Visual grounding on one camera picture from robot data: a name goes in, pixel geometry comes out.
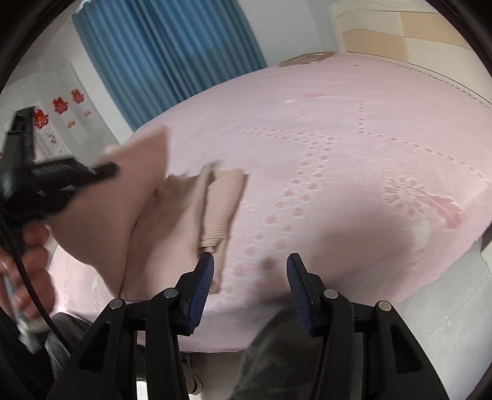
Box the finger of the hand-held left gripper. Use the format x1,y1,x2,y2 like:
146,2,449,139
33,161,118,185
7,106,37,164

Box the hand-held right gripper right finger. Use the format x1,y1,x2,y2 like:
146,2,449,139
286,253,448,400

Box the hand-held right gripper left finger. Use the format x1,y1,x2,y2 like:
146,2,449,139
48,252,216,400

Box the beige knit sweater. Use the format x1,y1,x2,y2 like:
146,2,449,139
52,123,247,301

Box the person's left hand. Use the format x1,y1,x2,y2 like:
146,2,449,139
0,223,57,321

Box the white wardrobe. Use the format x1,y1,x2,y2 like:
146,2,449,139
0,58,129,172

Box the person's grey pants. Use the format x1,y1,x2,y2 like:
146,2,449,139
46,306,366,400

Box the person's pale shoe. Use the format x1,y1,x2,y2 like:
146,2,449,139
179,353,205,397

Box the pink patterned bedspread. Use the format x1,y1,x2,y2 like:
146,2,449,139
50,52,492,352

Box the blue curtain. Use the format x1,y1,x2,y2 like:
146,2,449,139
72,0,268,131

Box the cardboard box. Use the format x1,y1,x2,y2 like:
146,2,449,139
278,51,334,69

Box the beige padded headboard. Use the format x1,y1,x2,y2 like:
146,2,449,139
331,0,492,104

